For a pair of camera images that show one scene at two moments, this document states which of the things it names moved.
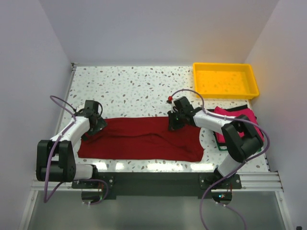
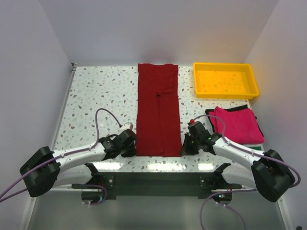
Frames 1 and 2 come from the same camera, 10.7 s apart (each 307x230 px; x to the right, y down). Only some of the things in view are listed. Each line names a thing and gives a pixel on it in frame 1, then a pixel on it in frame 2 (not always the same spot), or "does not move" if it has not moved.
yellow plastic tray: [225, 80] does not move
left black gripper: [100, 124] → [131, 153]
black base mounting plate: [134, 184] does not move
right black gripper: [172, 125] → [186, 149]
